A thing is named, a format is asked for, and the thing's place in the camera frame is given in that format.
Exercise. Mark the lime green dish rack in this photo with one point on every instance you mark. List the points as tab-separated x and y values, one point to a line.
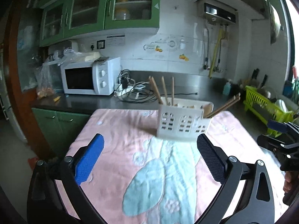
264	109

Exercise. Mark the hanging steel wok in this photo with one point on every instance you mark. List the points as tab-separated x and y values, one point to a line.
275	24

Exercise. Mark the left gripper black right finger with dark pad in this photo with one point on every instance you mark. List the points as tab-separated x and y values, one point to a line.
256	202

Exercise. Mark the green lower cabinet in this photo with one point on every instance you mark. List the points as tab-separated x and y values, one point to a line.
60	129

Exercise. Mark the plastic bag with food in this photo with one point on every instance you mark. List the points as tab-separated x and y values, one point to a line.
48	79

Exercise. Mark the white microwave oven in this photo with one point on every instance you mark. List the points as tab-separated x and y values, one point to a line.
95	77

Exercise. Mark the white power strip with cables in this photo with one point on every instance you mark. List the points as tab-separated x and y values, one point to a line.
128	90

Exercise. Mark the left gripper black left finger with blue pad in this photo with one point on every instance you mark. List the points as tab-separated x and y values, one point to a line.
44	203

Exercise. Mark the cream plastic utensil holder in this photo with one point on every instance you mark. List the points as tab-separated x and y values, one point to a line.
184	120

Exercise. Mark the steel water heater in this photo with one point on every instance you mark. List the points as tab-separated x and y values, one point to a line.
216	12

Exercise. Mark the green upper cabinets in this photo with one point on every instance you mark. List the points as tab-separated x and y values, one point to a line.
66	19

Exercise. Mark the person's right hand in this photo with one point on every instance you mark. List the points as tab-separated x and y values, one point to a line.
287	181

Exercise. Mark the teal soap bottle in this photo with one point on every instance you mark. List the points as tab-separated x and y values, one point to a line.
227	87

